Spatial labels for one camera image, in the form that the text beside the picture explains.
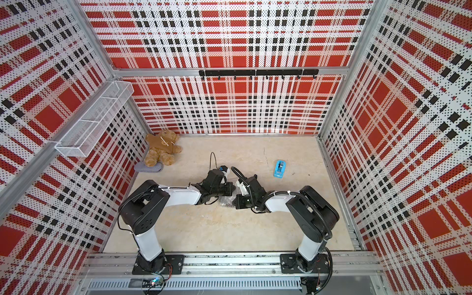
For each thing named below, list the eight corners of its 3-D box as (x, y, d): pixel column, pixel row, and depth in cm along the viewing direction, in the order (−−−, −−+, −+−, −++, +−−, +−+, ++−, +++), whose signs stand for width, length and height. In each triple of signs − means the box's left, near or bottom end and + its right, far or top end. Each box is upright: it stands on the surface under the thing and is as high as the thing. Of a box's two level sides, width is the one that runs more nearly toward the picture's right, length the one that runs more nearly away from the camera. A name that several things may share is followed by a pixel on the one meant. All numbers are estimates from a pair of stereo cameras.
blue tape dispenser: (273, 177, 102) (274, 173, 99) (275, 162, 109) (276, 158, 106) (284, 179, 101) (285, 175, 98) (286, 164, 108) (287, 160, 105)
